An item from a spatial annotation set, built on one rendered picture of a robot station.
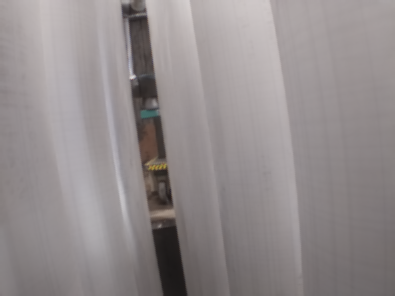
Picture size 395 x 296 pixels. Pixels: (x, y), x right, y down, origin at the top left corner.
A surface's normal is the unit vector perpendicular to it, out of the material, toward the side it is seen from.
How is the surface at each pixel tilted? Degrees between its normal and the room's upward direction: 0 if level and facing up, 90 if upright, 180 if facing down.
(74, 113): 90
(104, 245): 90
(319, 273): 90
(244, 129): 90
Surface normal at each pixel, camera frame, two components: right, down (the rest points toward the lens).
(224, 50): -0.67, 0.13
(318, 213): -0.97, 0.15
